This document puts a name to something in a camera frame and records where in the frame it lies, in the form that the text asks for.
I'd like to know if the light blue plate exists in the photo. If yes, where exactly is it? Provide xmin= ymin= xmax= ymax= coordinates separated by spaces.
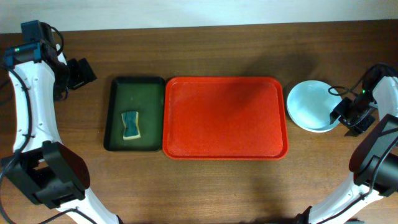
xmin=286 ymin=80 xmax=342 ymax=133

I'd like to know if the green yellow sponge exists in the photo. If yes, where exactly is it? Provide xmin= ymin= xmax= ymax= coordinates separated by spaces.
xmin=121 ymin=111 xmax=141 ymax=141

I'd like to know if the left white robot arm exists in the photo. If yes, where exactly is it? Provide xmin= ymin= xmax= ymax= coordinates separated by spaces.
xmin=1 ymin=20 xmax=121 ymax=223

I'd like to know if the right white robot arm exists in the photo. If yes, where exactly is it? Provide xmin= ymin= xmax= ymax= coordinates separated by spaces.
xmin=294 ymin=63 xmax=397 ymax=223

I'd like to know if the dark green tray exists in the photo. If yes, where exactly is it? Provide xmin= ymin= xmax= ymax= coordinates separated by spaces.
xmin=103 ymin=77 xmax=165 ymax=152

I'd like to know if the red tray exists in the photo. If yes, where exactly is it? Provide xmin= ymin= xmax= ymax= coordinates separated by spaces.
xmin=162 ymin=77 xmax=289 ymax=161

